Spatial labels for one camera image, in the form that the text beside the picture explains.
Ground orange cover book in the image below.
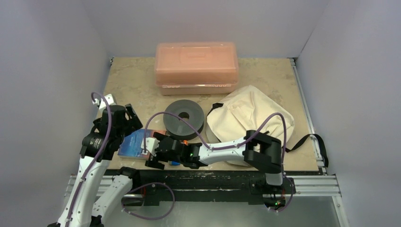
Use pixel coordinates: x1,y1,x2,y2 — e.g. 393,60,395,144
117,129,149,159

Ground cream canvas backpack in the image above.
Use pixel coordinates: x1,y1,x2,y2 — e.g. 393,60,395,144
205,86,309,149

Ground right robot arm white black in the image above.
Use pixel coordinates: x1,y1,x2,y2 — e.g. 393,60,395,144
140,130,284,192

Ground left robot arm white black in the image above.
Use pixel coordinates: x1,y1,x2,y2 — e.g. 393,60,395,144
51,104,143,227

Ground blue eraser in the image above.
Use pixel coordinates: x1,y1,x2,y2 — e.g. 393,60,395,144
169,161,180,166

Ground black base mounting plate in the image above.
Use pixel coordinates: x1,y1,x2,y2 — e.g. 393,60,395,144
123,170,296,210

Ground black filament spool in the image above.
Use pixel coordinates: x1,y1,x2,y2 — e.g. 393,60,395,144
163,99,205,140

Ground pink translucent storage box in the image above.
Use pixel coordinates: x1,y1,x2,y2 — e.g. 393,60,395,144
154,42,239,96

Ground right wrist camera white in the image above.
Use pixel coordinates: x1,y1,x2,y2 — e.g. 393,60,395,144
140,137,159,157

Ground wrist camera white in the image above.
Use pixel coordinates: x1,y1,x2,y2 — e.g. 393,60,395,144
140,137,159,157
91,92,117,112

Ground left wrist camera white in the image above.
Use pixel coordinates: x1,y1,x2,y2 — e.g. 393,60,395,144
91,92,117,112

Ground aluminium rail right side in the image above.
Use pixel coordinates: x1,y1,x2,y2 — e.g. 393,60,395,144
289,58,341,197

